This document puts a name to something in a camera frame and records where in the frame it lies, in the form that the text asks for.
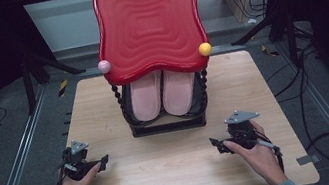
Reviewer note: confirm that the yellow and black tape strip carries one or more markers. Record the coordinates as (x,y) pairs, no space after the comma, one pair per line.
(269,51)
(63,87)

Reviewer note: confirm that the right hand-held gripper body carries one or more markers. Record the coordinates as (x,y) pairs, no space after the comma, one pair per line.
(242,135)

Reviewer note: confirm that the person's right hand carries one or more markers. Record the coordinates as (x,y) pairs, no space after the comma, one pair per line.
(263,160)

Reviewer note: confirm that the grey tape piece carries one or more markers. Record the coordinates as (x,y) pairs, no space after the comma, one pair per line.
(308,159)

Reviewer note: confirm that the red and black two-tier rack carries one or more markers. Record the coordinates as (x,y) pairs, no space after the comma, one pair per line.
(150,27)

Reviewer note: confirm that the pink slipper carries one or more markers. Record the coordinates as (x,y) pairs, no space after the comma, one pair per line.
(146,99)
(179,93)

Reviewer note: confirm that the black metal stand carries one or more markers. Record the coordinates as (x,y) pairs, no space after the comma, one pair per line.
(28,84)
(291,37)

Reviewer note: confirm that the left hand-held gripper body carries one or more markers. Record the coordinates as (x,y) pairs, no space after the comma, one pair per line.
(77,166)

